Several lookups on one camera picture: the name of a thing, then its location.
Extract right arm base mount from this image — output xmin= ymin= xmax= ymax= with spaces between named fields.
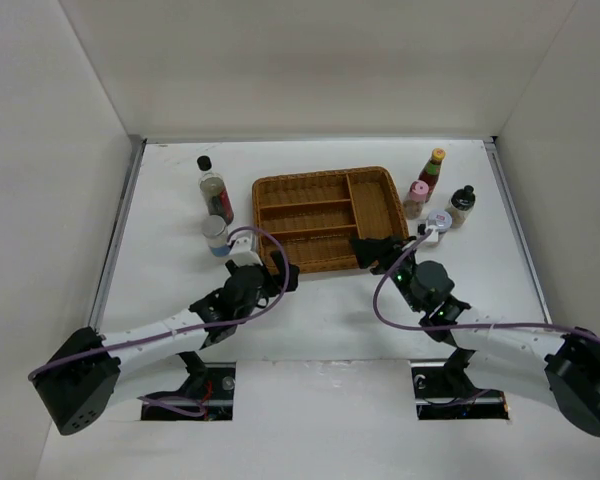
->
xmin=411 ymin=349 xmax=509 ymax=421

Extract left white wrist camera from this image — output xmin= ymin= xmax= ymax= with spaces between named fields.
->
xmin=228 ymin=229 xmax=262 ymax=267

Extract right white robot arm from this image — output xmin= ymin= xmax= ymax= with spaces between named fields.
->
xmin=350 ymin=237 xmax=600 ymax=438

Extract pink lid spice bottle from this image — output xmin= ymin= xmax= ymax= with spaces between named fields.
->
xmin=403 ymin=180 xmax=429 ymax=220

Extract dark sauce bottle black cap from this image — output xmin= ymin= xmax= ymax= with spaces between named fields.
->
xmin=196 ymin=155 xmax=234 ymax=225

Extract left metal table rail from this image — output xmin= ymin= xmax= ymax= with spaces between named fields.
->
xmin=86 ymin=135 xmax=147 ymax=329

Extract red sauce bottle yellow cap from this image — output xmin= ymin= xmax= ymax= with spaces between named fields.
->
xmin=418 ymin=148 xmax=446 ymax=202

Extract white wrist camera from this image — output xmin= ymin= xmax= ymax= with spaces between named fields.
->
xmin=228 ymin=229 xmax=262 ymax=267
xmin=417 ymin=223 xmax=440 ymax=247

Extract brown wicker divided tray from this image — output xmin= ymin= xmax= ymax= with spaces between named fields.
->
xmin=252 ymin=166 xmax=408 ymax=274

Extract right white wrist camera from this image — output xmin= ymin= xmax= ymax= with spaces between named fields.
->
xmin=417 ymin=223 xmax=440 ymax=247

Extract black cap spice bottle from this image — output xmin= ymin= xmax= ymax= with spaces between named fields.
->
xmin=446 ymin=185 xmax=476 ymax=228

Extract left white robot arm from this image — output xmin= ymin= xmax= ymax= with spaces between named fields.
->
xmin=29 ymin=250 xmax=300 ymax=436

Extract white lid glass jar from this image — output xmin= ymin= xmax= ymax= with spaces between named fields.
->
xmin=422 ymin=209 xmax=451 ymax=244

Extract silver lid spice jar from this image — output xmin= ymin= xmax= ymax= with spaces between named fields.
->
xmin=201 ymin=215 xmax=230 ymax=257

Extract right metal table rail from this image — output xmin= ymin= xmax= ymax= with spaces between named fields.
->
xmin=484 ymin=137 xmax=552 ymax=323

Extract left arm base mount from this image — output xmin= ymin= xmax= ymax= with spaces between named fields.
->
xmin=140 ymin=352 xmax=237 ymax=422

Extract metal table rail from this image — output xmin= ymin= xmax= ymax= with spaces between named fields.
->
xmin=484 ymin=137 xmax=552 ymax=323
xmin=86 ymin=135 xmax=147 ymax=329

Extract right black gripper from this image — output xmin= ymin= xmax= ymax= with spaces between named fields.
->
xmin=350 ymin=235 xmax=423 ymax=313

